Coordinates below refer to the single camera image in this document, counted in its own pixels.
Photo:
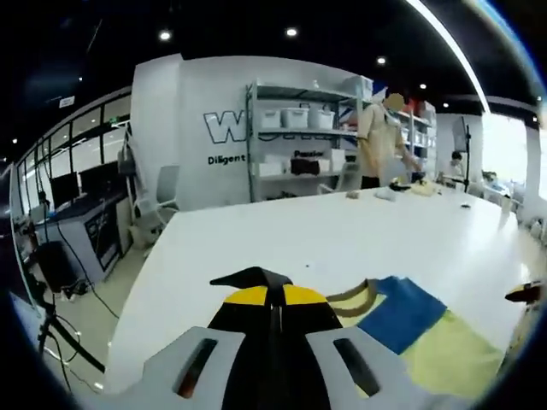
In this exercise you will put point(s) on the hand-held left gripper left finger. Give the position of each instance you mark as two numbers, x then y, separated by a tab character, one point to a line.
243	354

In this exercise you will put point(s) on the white floor stand device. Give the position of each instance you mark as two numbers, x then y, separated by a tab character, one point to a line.
128	162

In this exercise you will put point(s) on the black tripod stand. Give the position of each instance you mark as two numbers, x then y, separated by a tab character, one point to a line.
468	158

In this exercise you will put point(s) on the black monitor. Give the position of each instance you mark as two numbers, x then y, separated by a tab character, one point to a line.
101	179
64	190

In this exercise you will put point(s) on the white storage bin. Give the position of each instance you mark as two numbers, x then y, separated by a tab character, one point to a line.
321	116
270	118
295	117

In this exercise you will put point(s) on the dark counter desk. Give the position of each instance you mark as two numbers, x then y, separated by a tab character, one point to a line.
85	222

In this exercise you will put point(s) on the ceiling light strip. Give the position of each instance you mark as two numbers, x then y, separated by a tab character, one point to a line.
453	47

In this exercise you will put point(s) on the grey metal shelving unit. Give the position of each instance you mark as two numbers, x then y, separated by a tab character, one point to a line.
427	136
251	141

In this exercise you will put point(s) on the black camera tripod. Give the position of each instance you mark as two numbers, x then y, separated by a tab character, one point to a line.
53	324

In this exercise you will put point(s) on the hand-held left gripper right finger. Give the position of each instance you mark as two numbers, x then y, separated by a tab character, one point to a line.
307	354

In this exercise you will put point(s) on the black computer tower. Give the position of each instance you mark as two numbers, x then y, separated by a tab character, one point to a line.
53	265

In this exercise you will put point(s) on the white office chair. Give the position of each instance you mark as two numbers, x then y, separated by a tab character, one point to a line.
164	190

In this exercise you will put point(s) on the small tan object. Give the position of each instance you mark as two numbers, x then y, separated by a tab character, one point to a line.
352	195

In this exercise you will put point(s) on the white crumpled cloth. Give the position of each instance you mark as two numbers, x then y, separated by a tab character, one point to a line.
386	195

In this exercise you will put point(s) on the yellow blue grey garment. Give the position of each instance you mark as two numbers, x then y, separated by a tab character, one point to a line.
423	324

